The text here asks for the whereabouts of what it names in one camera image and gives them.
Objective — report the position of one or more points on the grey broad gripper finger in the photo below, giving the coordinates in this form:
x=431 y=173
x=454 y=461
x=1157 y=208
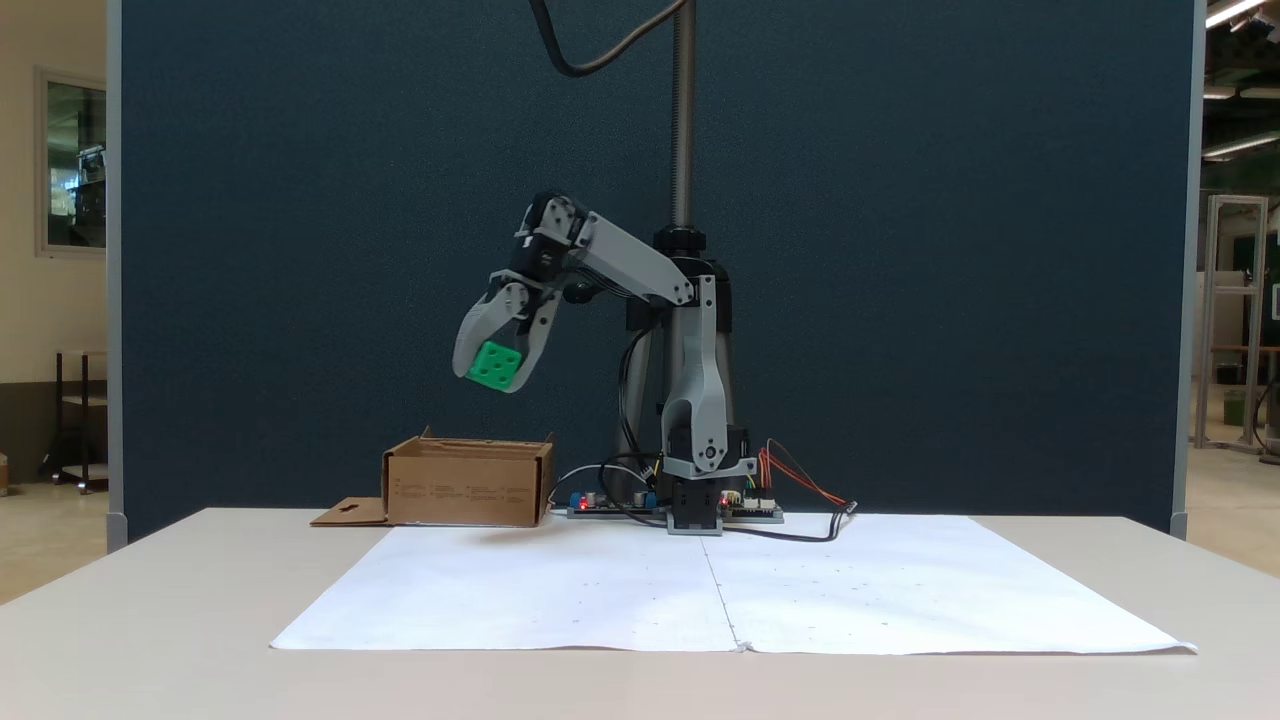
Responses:
x=478 y=325

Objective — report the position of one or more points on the grey narrow gripper finger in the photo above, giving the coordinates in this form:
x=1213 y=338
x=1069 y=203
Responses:
x=540 y=330

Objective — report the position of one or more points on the green dice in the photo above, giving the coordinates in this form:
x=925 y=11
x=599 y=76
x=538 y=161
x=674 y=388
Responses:
x=493 y=366

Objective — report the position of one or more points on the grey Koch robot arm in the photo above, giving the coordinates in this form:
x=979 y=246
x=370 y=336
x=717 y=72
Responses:
x=695 y=380

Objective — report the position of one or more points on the green bin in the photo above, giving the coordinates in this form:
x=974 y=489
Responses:
x=1237 y=407

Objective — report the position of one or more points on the brown cardboard box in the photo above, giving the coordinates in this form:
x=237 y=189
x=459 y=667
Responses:
x=465 y=490

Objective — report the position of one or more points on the blue power circuit board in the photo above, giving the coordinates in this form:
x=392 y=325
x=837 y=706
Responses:
x=600 y=508

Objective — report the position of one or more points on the dark blue partition panel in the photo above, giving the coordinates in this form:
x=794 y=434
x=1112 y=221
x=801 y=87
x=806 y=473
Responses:
x=300 y=250

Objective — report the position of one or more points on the white paper sheet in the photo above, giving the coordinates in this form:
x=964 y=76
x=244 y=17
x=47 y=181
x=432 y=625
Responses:
x=520 y=590

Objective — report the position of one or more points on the motor controller circuit board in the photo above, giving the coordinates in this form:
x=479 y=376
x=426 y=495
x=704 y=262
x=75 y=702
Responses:
x=760 y=512

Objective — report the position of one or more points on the black wheeled cart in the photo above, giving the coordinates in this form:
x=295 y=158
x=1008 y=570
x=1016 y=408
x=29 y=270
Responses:
x=82 y=400

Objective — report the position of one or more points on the ceiling light tube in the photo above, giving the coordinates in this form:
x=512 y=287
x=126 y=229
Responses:
x=1240 y=145
x=1232 y=11

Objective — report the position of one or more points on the black camera stand with pole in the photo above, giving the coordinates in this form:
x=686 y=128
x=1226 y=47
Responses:
x=684 y=150

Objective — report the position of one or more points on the framed wall window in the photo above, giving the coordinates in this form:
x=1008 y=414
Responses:
x=75 y=160

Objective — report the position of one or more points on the aluminium profile frame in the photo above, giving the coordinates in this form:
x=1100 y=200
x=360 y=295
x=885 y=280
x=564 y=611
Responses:
x=1210 y=320

